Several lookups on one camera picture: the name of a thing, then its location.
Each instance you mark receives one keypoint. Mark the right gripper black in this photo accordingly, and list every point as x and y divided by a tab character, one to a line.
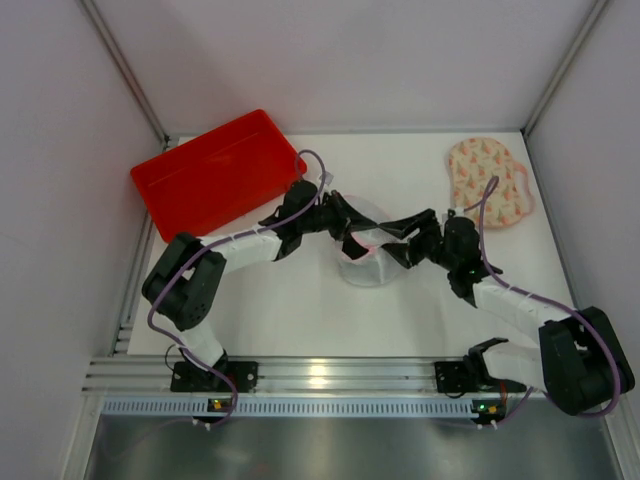
420	240

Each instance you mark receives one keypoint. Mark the slotted cable duct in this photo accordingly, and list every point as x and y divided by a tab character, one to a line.
294	407

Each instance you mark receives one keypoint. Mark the floral pink laundry bag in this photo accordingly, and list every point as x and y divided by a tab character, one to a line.
488	184

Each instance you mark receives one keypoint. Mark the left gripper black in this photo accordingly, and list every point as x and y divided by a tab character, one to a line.
335	214

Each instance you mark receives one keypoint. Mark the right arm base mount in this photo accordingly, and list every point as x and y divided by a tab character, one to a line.
456	378

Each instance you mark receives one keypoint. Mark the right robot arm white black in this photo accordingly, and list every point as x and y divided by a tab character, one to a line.
576	359

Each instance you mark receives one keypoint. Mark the white mesh laundry bag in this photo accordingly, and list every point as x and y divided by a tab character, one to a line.
376	268

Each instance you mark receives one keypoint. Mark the red plastic bin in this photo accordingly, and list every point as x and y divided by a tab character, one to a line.
217	177

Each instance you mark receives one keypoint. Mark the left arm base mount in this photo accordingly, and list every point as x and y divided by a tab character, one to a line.
187	378

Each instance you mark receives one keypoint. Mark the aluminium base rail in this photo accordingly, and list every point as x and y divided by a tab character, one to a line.
276	375

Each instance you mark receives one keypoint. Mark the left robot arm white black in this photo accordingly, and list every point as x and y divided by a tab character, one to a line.
182	285

